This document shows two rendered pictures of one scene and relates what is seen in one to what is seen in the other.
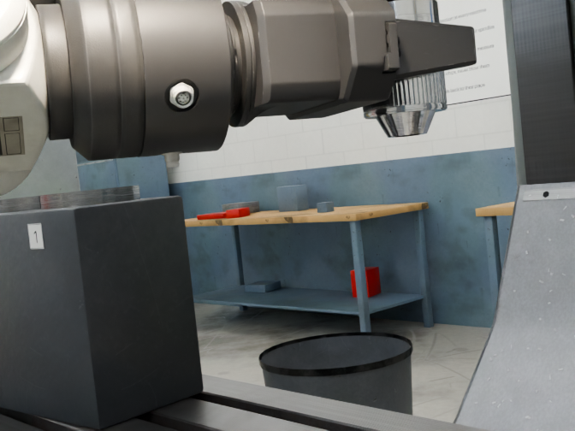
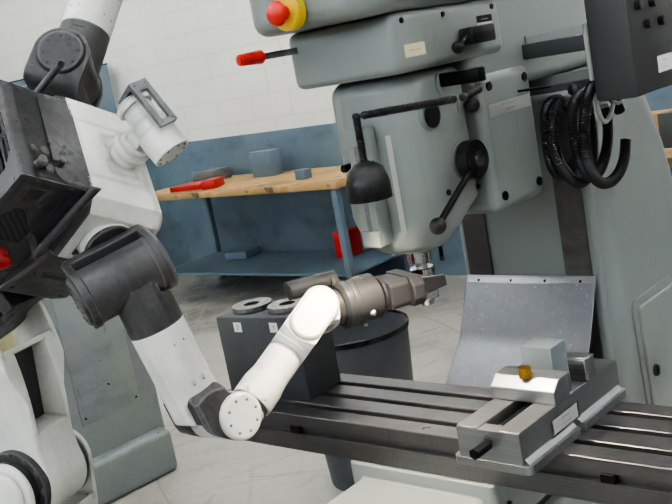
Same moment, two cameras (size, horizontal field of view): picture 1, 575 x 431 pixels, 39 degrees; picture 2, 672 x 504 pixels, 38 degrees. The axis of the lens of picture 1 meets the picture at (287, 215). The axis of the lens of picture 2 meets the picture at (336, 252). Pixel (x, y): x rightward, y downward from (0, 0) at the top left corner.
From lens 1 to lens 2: 1.41 m
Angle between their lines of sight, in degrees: 10
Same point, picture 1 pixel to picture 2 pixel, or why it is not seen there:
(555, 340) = (485, 344)
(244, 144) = (206, 106)
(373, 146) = not seen: hidden behind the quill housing
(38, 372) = not seen: hidden behind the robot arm
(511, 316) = (467, 334)
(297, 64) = (400, 299)
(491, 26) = not seen: outside the picture
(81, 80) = (350, 314)
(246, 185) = (213, 148)
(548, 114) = (477, 245)
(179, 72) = (372, 307)
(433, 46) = (434, 283)
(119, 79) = (359, 312)
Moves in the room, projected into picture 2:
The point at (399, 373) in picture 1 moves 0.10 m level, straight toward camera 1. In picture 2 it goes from (400, 340) to (402, 348)
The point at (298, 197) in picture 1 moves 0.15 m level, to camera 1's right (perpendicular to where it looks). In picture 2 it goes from (272, 162) to (291, 159)
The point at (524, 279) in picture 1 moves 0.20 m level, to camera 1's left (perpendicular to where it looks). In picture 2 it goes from (471, 318) to (385, 336)
